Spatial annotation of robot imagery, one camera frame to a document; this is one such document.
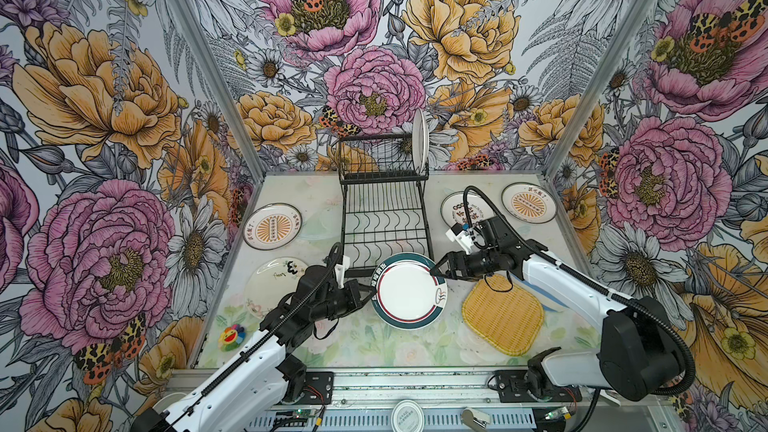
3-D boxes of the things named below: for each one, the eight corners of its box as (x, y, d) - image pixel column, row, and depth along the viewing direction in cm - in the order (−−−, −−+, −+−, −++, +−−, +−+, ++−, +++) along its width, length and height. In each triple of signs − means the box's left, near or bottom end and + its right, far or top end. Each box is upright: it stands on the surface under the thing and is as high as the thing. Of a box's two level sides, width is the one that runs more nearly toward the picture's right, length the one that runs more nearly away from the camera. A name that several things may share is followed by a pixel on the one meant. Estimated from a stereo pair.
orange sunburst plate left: (238, 250, 102) (235, 246, 100) (255, 206, 114) (252, 202, 112) (295, 250, 102) (293, 246, 100) (305, 206, 114) (304, 202, 112)
